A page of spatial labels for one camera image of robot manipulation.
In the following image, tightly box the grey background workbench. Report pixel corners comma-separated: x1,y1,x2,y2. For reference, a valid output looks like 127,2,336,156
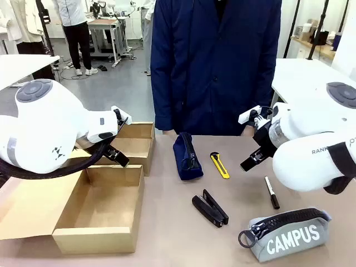
87,15,137,68

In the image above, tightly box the person in navy coat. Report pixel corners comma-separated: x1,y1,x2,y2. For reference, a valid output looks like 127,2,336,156
150,0,282,137

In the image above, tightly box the thin black pole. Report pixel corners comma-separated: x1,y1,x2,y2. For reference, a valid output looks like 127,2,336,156
284,0,301,58

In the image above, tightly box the large brown cardboard box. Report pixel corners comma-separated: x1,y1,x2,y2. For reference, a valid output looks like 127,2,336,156
0,164,145,254

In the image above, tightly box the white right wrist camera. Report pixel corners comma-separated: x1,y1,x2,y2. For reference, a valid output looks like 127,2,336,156
238,105,263,125

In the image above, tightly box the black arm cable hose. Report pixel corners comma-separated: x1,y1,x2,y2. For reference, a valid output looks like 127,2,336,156
0,116,129,181
323,141,356,195

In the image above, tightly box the small black box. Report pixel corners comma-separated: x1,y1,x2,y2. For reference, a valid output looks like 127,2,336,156
314,30,329,47

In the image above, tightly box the black stapler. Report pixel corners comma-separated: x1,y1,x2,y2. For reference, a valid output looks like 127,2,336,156
191,189,230,229

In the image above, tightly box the bystander in black trousers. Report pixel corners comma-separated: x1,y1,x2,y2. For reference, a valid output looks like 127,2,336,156
52,0,98,76

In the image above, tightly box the small brown cardboard box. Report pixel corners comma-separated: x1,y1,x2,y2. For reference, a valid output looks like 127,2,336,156
68,121,156,176

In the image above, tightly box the black and white marker pen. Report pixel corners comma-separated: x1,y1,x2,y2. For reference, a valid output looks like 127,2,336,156
264,175,281,210

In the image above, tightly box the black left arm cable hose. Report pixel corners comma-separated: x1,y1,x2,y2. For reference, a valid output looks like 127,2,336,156
0,116,129,181

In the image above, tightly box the bystander in grey trousers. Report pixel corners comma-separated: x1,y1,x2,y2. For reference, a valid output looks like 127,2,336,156
140,0,156,76

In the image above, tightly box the grey campus pencil case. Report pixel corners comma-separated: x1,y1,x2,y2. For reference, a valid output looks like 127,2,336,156
238,207,333,263

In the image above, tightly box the yellow utility knife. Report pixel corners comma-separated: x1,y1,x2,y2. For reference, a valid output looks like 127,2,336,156
210,151,231,180

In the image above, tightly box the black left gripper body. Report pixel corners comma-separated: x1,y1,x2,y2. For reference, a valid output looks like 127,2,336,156
102,144,123,164

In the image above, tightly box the white side table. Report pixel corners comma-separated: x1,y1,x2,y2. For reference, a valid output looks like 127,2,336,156
271,57,356,105
0,54,61,91

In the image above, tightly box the wooden wall shelf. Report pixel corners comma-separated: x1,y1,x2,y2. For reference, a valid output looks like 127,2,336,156
290,35,336,60

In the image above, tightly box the navy zipper pencil case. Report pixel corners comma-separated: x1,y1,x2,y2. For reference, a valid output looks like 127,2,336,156
172,132,204,181

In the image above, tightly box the black tripod pole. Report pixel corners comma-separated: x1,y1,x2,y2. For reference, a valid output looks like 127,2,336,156
34,0,56,56
305,0,332,61

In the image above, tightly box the dark blue bottle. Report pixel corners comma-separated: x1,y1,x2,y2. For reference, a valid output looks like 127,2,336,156
332,32,343,52

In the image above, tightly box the bystander in white coat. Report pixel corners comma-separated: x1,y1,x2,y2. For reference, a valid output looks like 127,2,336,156
0,0,47,55

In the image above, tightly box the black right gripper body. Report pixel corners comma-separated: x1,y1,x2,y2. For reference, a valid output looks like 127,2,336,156
252,121,276,157

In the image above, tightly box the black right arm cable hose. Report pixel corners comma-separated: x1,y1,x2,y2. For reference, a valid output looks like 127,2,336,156
323,141,356,195

